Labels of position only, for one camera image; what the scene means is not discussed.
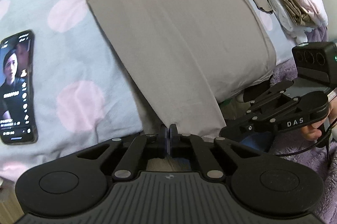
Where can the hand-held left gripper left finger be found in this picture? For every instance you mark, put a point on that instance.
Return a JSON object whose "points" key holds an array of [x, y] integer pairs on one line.
{"points": [[162, 142]]}

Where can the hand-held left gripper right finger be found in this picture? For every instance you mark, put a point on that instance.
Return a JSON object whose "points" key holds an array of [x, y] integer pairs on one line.
{"points": [[172, 142]]}

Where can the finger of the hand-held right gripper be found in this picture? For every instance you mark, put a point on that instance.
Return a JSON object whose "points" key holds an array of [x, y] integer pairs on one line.
{"points": [[263, 93], [237, 131]]}

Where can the taupe garment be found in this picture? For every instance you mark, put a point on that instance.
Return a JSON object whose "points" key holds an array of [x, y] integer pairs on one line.
{"points": [[171, 29]]}

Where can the person's right hand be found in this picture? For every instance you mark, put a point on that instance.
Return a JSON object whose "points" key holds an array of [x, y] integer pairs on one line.
{"points": [[313, 133]]}

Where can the white folded garment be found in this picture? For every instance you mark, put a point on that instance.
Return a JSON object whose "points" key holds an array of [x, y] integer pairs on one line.
{"points": [[279, 15]]}

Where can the purple fuzzy blanket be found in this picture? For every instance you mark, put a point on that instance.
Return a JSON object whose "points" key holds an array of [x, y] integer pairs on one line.
{"points": [[302, 181]]}

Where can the bed with polka dot sheet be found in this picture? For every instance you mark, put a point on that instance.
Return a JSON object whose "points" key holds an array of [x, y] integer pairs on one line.
{"points": [[79, 55]]}

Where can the smartphone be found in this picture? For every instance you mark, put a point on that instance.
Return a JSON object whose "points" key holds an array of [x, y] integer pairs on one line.
{"points": [[15, 87]]}

